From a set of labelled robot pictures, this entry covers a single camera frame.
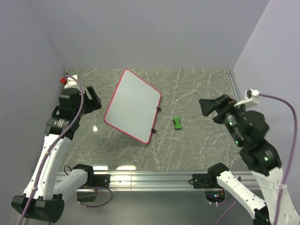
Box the purple camera cable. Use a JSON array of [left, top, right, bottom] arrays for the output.
[[16, 75, 113, 225], [215, 93, 295, 225]]

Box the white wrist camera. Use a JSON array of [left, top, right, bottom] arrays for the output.
[[60, 77, 79, 89], [234, 89, 260, 109]]

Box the aluminium table edge rail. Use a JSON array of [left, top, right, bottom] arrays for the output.
[[31, 170, 260, 192]]

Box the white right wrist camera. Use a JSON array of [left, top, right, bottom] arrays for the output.
[[234, 89, 260, 109]]

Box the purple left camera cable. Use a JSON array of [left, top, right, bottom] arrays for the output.
[[16, 75, 113, 225]]

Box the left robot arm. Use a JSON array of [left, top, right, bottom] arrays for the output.
[[11, 86, 112, 225]]

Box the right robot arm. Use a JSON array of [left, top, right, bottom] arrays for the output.
[[189, 89, 300, 225]]

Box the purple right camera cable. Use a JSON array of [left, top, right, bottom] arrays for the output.
[[215, 93, 295, 225]]

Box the aluminium right side rail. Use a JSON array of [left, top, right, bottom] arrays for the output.
[[226, 70, 239, 100]]

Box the metal wire board stand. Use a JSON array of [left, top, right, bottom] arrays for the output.
[[151, 106, 161, 134]]

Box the pink framed whiteboard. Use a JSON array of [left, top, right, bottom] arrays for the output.
[[104, 69, 161, 144]]

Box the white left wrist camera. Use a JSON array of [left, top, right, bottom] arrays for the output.
[[60, 77, 79, 89]]

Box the green whiteboard eraser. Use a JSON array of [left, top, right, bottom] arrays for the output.
[[173, 117, 182, 130]]

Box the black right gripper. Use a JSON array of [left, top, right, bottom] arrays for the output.
[[197, 92, 245, 144]]

